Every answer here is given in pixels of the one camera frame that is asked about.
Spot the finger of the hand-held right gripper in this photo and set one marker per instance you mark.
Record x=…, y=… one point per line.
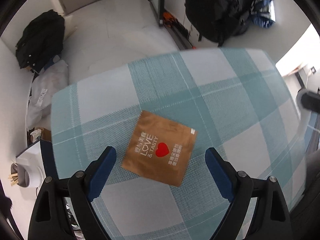
x=312, y=101

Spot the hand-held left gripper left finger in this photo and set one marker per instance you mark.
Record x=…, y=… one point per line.
x=103, y=177

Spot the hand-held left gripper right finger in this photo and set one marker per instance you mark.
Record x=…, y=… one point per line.
x=220, y=177

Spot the brown packet with white tab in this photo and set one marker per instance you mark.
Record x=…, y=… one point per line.
x=150, y=130

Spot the brown cardboard box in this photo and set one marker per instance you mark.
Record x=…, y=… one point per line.
x=45, y=133

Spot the white cabinet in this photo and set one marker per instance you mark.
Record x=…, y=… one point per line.
x=31, y=155

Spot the grey chopstick holder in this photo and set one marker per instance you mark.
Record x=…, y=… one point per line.
x=27, y=177

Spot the teal checkered tablecloth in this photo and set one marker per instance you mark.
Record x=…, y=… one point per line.
x=225, y=92

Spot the silver folded umbrella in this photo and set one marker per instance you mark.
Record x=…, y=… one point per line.
x=265, y=12

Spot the grey plastic parcel bag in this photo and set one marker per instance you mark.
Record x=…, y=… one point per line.
x=47, y=90

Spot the black backpack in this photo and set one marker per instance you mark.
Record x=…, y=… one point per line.
x=220, y=10

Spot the black jacket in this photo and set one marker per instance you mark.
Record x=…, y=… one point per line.
x=40, y=40

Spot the white bag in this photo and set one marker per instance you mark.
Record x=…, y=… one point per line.
x=70, y=25

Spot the orange black tool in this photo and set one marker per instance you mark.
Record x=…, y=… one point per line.
x=168, y=17

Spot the wall socket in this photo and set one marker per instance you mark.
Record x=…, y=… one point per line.
x=312, y=71

